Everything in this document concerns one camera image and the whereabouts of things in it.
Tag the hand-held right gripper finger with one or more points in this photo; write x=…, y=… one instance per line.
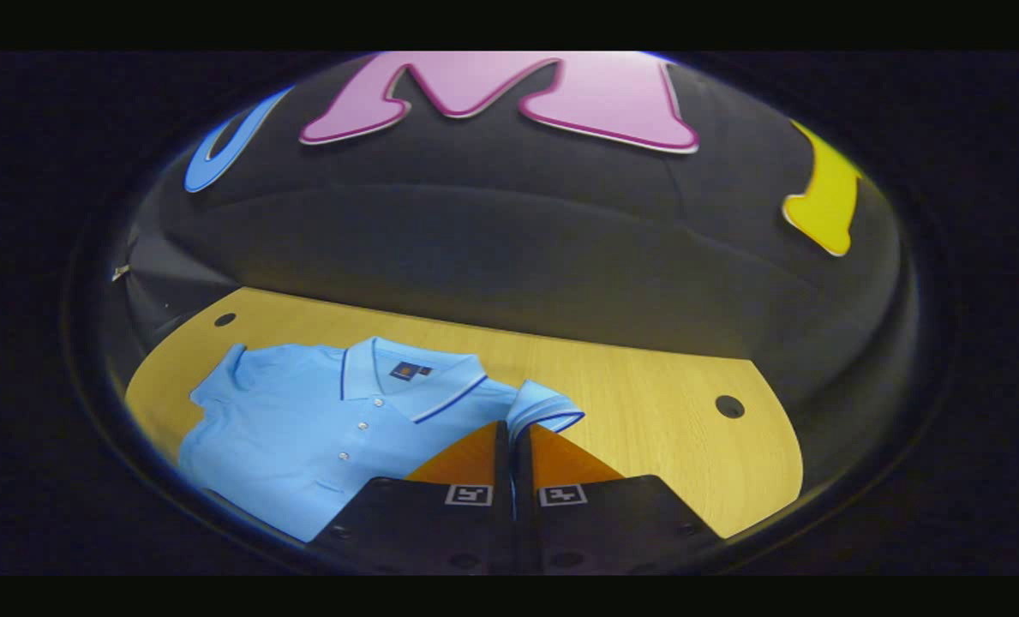
x=502, y=463
x=524, y=463

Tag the light blue T-shirt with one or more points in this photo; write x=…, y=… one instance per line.
x=303, y=428

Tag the black backdrop cloth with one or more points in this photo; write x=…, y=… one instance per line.
x=475, y=231

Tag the small metal clip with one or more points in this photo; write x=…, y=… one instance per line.
x=121, y=272

